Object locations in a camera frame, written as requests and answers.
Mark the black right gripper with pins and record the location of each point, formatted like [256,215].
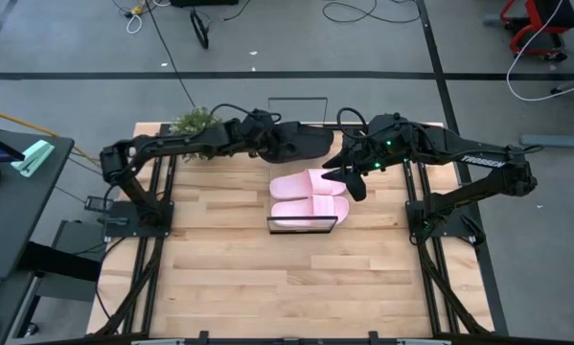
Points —
[368,153]

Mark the silver bracket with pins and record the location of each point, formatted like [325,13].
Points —
[423,342]
[157,342]

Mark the black box on floor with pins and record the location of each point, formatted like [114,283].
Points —
[205,2]

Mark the black aluminium table frame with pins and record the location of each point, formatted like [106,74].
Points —
[429,287]

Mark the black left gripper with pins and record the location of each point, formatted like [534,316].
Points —
[258,131]

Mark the wooden shelf with black frame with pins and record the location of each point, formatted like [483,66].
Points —
[291,167]

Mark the grey desk foot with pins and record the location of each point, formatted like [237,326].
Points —
[555,141]

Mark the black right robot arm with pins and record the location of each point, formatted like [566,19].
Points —
[478,160]

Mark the black power adapter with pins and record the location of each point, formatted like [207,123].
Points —
[97,203]

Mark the pink slide sandal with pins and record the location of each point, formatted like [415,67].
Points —
[296,187]
[310,208]

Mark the red and black cart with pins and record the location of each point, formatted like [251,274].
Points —
[555,12]

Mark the mint green stapler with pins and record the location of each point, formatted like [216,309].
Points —
[33,158]

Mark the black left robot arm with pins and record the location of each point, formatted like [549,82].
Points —
[171,144]

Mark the dark side desk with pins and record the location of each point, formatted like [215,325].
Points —
[23,215]

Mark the small green potted plant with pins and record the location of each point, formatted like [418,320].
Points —
[193,122]

